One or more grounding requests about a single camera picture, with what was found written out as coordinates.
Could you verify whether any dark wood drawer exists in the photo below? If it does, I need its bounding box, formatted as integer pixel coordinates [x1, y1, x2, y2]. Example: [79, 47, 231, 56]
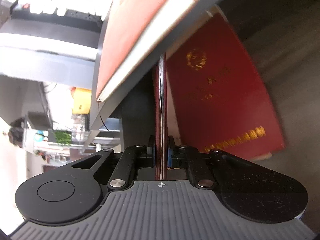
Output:
[120, 37, 320, 170]

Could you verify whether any dark red certificate book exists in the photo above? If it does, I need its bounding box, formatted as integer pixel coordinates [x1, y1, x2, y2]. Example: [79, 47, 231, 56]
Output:
[154, 53, 168, 180]

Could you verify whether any red certificate folder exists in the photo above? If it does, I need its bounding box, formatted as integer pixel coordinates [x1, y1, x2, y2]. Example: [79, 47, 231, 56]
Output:
[167, 13, 285, 159]

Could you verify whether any yellow box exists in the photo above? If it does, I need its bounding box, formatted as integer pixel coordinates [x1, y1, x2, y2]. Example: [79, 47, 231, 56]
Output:
[71, 87, 92, 114]

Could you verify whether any brown leather notebook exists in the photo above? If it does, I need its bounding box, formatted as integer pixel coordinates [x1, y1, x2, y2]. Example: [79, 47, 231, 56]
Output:
[95, 0, 199, 102]

